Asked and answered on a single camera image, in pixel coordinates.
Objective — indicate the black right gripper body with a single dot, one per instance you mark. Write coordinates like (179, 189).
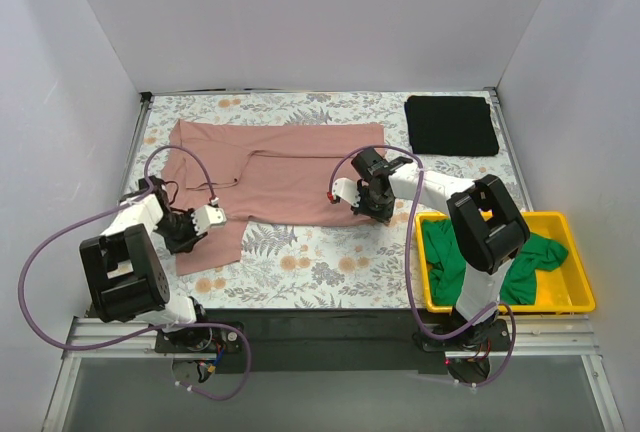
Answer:
(376, 200)

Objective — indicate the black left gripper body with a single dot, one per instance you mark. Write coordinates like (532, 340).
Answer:
(182, 231)

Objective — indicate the pink t shirt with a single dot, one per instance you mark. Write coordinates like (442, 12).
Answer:
(269, 174)

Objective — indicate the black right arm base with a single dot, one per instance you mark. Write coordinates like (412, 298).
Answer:
(492, 337)

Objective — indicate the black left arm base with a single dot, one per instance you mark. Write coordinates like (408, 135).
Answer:
(200, 339)

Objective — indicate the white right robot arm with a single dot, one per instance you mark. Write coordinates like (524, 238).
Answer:
(489, 229)

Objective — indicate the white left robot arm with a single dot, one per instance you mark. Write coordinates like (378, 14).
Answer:
(125, 277)

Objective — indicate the floral patterned table mat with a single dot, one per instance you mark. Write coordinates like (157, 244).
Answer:
(286, 266)

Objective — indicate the folded black t shirt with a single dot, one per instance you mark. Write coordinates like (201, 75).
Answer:
(450, 126)

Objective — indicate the green t shirt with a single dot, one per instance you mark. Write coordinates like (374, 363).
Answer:
(448, 266)

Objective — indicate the yellow plastic bin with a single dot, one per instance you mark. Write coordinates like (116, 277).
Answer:
(564, 290)

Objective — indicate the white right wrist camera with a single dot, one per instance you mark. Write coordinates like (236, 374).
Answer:
(344, 189)

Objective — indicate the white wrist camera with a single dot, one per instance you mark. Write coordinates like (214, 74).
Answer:
(344, 189)
(207, 217)

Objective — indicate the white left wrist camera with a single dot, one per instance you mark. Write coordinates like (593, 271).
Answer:
(207, 217)

